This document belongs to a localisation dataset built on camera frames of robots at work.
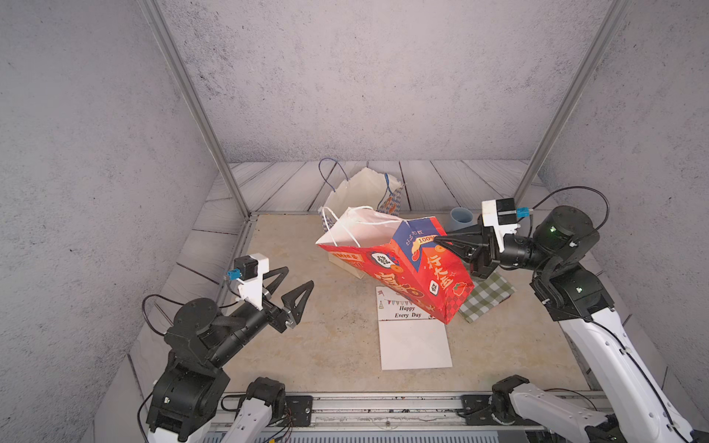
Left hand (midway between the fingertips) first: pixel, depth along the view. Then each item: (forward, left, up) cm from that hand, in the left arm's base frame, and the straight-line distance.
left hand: (303, 279), depth 55 cm
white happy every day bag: (+3, -26, -38) cm, 46 cm away
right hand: (+2, -25, +9) cm, 27 cm away
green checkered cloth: (+17, -54, -39) cm, 69 cm away
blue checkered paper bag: (+56, -15, -24) cm, 63 cm away
